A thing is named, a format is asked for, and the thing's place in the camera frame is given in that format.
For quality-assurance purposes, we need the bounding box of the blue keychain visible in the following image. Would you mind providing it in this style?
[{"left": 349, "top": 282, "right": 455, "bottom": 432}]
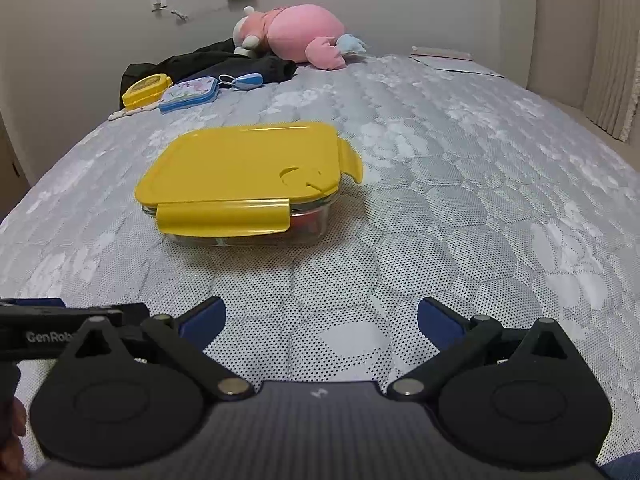
[{"left": 218, "top": 72, "right": 265, "bottom": 92}]

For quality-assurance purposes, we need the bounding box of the person's blue jeans leg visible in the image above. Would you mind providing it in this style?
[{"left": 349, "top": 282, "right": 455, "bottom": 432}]
[{"left": 600, "top": 460, "right": 640, "bottom": 480}]

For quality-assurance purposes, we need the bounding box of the blue patterned case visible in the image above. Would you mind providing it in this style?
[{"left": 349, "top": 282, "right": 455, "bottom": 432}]
[{"left": 159, "top": 76, "right": 219, "bottom": 115}]

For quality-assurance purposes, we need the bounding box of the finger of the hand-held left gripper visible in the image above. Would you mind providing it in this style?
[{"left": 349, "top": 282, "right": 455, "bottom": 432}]
[
  {"left": 0, "top": 303, "right": 151, "bottom": 333},
  {"left": 0, "top": 298, "right": 66, "bottom": 310}
]

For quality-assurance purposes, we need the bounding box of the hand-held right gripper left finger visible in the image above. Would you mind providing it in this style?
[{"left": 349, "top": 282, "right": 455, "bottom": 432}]
[{"left": 57, "top": 296, "right": 256, "bottom": 402}]

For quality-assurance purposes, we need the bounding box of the black clothing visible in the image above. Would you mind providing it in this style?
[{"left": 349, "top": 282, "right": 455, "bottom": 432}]
[{"left": 120, "top": 37, "right": 297, "bottom": 111}]

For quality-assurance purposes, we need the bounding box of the beige curtain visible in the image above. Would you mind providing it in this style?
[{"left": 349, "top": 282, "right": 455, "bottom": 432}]
[{"left": 525, "top": 0, "right": 640, "bottom": 143}]

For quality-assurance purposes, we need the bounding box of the person's left hand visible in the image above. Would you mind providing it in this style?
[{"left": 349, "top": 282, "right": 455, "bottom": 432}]
[{"left": 0, "top": 399, "right": 27, "bottom": 467}]

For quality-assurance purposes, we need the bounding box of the small yellow box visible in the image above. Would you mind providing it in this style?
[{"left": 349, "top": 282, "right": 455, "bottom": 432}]
[{"left": 122, "top": 74, "right": 174, "bottom": 111}]

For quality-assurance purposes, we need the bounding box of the divided glass container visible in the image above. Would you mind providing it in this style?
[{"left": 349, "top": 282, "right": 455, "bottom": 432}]
[{"left": 142, "top": 180, "right": 344, "bottom": 249}]

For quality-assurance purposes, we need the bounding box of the grey floral bedspread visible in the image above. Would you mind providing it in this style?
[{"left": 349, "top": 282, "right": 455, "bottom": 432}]
[{"left": 0, "top": 52, "right": 640, "bottom": 480}]

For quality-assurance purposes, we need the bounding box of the yellow container lid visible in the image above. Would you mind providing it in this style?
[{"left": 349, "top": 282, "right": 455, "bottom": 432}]
[{"left": 135, "top": 121, "right": 365, "bottom": 235}]

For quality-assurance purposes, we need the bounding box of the pink plush toy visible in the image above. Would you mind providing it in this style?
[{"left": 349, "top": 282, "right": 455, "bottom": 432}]
[{"left": 232, "top": 4, "right": 369, "bottom": 71}]

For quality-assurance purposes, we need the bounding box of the beige cabinet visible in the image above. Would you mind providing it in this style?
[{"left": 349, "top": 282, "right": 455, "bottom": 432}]
[{"left": 0, "top": 125, "right": 29, "bottom": 197}]

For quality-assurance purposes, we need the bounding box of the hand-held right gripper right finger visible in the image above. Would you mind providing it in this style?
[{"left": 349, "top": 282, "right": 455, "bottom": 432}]
[{"left": 387, "top": 296, "right": 579, "bottom": 402}]

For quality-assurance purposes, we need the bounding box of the red hooded doll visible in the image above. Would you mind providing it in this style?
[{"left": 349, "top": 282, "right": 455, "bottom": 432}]
[{"left": 290, "top": 210, "right": 329, "bottom": 239}]

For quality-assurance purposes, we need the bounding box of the white paper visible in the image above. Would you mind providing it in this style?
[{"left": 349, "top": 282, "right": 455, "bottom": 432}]
[{"left": 410, "top": 46, "right": 506, "bottom": 79}]

